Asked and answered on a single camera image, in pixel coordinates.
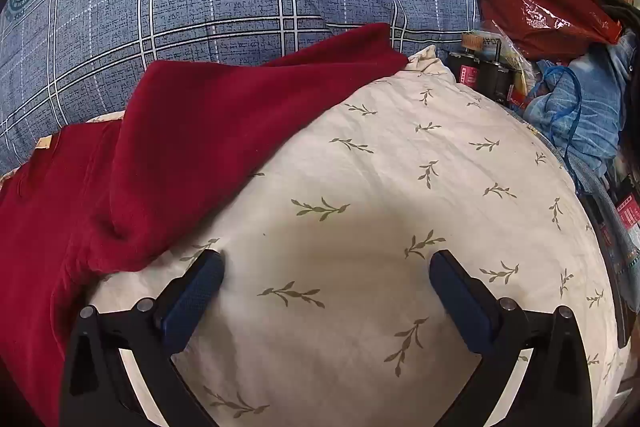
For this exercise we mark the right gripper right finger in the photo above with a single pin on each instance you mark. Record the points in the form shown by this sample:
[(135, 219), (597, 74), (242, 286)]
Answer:
[(555, 389)]

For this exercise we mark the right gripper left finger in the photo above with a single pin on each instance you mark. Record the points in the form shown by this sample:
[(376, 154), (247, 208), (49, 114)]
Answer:
[(96, 389)]

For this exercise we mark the dark red garment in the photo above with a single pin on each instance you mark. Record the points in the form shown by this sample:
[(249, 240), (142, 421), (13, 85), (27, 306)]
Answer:
[(112, 196)]

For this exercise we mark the light blue denim clothing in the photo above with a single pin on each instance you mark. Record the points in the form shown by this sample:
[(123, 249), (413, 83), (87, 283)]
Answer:
[(580, 107)]

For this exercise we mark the cream leaf-print pillow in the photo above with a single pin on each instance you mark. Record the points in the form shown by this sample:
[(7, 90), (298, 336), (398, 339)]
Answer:
[(326, 316)]

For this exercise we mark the black bottles pack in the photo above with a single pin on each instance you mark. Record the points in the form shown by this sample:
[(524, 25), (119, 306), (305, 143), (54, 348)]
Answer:
[(478, 64)]

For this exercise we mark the red plastic bag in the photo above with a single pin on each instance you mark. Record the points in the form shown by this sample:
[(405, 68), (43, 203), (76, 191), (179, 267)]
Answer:
[(559, 30)]

